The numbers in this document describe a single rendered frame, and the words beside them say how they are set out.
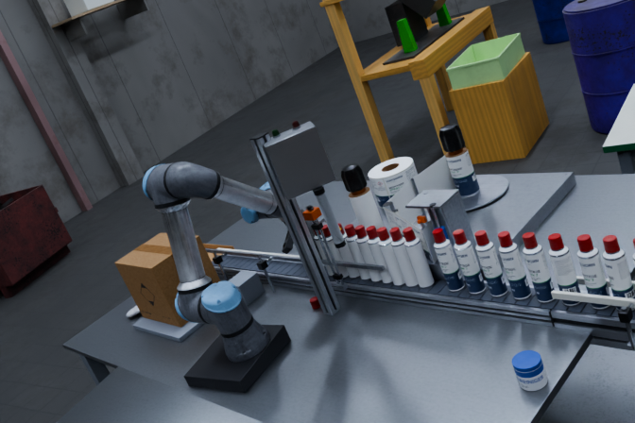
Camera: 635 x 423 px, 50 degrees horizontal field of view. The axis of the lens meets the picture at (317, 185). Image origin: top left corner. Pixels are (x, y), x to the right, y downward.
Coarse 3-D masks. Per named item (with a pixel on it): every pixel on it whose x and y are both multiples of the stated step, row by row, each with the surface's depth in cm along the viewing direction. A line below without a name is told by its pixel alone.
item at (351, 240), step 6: (348, 228) 231; (348, 234) 232; (354, 234) 232; (348, 240) 232; (354, 240) 231; (354, 246) 232; (354, 252) 233; (360, 252) 233; (354, 258) 234; (360, 258) 233; (360, 270) 236; (366, 270) 235; (360, 276) 238; (366, 276) 236
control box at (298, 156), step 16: (304, 128) 212; (272, 144) 210; (288, 144) 211; (304, 144) 212; (320, 144) 213; (272, 160) 211; (288, 160) 212; (304, 160) 213; (320, 160) 214; (288, 176) 214; (304, 176) 215; (320, 176) 216; (288, 192) 215; (304, 192) 216
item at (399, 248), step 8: (392, 232) 215; (400, 232) 216; (392, 240) 217; (400, 240) 216; (400, 248) 216; (400, 256) 217; (400, 264) 219; (408, 264) 218; (408, 272) 219; (408, 280) 220; (416, 280) 220
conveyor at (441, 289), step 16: (272, 272) 272; (288, 272) 266; (304, 272) 261; (400, 288) 223; (416, 288) 220; (432, 288) 216; (464, 288) 209; (512, 304) 193; (528, 304) 189; (544, 304) 187
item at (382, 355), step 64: (576, 192) 251; (576, 256) 212; (128, 320) 293; (256, 320) 250; (320, 320) 233; (384, 320) 219; (448, 320) 206; (256, 384) 212; (320, 384) 199; (384, 384) 189; (448, 384) 179; (512, 384) 170
